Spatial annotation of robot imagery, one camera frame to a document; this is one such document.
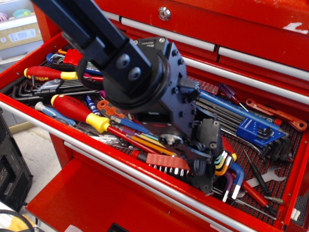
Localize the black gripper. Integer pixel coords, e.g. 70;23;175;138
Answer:
133;37;224;195

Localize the red bit holder with bits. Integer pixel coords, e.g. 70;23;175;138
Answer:
145;153;191;177

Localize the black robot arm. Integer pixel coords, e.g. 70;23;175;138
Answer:
35;0;224;193

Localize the blue holder hex key set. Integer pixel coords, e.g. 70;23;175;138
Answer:
196;98;293;161

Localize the red bit holder rear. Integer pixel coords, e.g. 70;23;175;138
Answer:
188;76;220;96

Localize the colourful hex key set front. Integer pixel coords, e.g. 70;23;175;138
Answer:
111;116;235;202

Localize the colourful hex key set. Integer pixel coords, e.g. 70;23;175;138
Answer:
111;116;235;202
45;49;102;75

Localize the wiha screwdriver right slim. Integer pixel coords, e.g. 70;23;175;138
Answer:
222;137;237;161

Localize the black red drawer liner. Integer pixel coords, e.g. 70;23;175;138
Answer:
9;41;304;228

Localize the black thin screwdriver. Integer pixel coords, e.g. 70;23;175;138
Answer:
243;149;270;196

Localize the flat silver open wrench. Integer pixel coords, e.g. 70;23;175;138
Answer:
246;166;286;187

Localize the orange red flat wrench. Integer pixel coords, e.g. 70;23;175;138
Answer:
245;99;308;132

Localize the orange plastic tool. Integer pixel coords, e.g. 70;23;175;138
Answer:
97;100;125;118

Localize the blue striped small tool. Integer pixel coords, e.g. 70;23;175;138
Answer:
85;95;101;116

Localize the red yellow screwdriver front left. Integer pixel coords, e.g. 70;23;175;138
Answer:
51;95;159;154

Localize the silver chest lock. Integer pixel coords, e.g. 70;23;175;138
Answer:
158;7;171;21

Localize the blue grey precision screwdriver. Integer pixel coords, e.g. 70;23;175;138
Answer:
35;101;97;136

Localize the colourful hex key set rear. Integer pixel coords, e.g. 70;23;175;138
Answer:
45;49;102;75

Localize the black hex key set left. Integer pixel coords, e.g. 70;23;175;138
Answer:
11;79;99;105

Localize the black equipment box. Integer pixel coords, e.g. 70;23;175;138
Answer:
0;111;33;212

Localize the wiha screwdriver top left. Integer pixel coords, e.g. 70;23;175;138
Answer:
24;66;78;82

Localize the purple handle small screwdriver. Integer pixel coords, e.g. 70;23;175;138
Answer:
218;83;249;112

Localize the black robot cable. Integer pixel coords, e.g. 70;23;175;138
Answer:
76;57;107;91

